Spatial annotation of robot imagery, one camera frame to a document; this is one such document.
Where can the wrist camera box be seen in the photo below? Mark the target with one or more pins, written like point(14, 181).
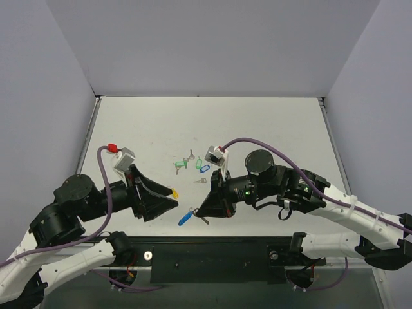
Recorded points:
point(216, 156)
point(123, 159)

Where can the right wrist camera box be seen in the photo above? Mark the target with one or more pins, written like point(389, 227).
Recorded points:
point(216, 156)

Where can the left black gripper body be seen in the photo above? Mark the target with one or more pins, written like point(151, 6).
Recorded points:
point(137, 196)

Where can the yellow key tag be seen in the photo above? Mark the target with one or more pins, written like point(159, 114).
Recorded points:
point(175, 194)

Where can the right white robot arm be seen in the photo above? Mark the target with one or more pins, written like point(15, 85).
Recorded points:
point(376, 237)

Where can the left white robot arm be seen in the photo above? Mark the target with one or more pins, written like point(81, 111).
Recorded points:
point(28, 277)

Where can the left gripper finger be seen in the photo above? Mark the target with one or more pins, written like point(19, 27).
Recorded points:
point(156, 206)
point(142, 188)

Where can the grey key top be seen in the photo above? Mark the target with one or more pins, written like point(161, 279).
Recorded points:
point(191, 156)

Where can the green key tag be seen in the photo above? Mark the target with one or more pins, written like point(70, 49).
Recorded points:
point(199, 163)
point(180, 164)

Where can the silver key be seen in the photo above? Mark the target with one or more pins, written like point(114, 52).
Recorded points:
point(205, 220)
point(202, 180)

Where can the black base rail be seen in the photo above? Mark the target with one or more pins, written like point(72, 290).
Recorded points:
point(212, 259)

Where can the green key tag left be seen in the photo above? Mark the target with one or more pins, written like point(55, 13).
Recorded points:
point(180, 164)

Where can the grey key by green tag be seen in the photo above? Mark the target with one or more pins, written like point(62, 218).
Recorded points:
point(186, 161)

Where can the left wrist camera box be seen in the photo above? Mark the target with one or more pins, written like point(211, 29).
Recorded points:
point(123, 159)

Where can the solid blue key tag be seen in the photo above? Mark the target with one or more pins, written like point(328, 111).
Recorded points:
point(185, 218)

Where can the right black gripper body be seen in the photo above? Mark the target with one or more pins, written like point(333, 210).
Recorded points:
point(223, 194)

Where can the loose silver key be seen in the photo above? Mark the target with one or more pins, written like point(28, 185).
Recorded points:
point(202, 180)

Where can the blue clear key tag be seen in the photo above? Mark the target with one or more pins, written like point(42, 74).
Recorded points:
point(205, 168)

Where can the green key tag right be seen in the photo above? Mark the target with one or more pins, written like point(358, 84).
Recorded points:
point(199, 163)

